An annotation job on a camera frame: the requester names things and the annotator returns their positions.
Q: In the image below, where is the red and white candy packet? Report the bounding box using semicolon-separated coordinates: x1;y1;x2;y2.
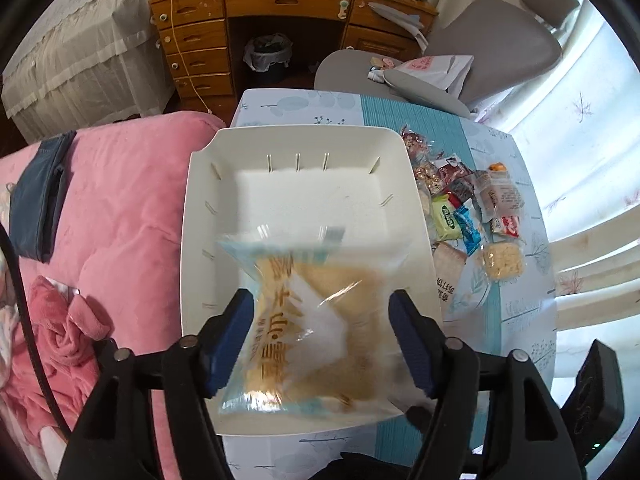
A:
490;216;521;240

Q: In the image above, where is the white curtain with flowers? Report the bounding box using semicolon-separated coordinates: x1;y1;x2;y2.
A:
429;0;640;480

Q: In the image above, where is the green snack packet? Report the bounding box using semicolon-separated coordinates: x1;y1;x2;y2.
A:
431;195;462;242

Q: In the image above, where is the nut mix clear packet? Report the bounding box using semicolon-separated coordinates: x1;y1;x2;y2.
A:
400;126;445;196

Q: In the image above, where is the pink crumpled clothing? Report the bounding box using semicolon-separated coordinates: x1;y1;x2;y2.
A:
1;275;110;446

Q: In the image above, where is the trash bin with bag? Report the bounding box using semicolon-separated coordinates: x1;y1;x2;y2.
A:
243;34;293;74

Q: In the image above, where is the clear brown cake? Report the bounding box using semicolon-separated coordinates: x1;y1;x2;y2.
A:
473;170;524;223

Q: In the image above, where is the yellow puffed rice cake packet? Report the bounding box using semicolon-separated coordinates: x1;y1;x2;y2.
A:
480;242;525;282

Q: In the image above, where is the wooden desk with drawers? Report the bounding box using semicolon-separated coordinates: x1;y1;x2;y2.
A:
150;0;437;122

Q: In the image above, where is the dark red snack packet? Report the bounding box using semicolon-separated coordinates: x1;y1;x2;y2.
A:
433;154;472;188

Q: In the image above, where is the clear bag of rice crackers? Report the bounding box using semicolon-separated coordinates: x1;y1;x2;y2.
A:
219;228;409;418

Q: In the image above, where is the white lace fabric cover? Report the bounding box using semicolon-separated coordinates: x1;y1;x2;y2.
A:
1;0;175;143

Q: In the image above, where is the teal floral tablecloth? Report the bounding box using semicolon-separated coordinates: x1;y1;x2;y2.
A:
219;88;558;480

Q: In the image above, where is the orange oats bar packet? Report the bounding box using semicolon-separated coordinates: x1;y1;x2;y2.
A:
487;162;509;178

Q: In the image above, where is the dark blue folded cloth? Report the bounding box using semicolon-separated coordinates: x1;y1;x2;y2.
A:
9;130;76;263

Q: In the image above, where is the pink bed quilt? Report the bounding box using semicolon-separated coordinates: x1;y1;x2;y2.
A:
20;112;224;354

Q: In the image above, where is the beige soda cracker packet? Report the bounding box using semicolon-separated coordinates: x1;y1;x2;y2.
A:
433;243;468;310

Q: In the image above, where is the white and pink paper bag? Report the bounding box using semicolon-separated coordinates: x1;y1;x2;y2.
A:
383;54;474;99

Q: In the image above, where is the blue snack packet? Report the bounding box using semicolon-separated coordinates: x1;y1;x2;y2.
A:
454;205;485;256

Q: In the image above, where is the grey office chair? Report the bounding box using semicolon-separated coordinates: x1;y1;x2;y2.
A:
314;0;579;118

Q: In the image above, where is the black cable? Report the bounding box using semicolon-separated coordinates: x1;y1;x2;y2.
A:
0;221;74;441

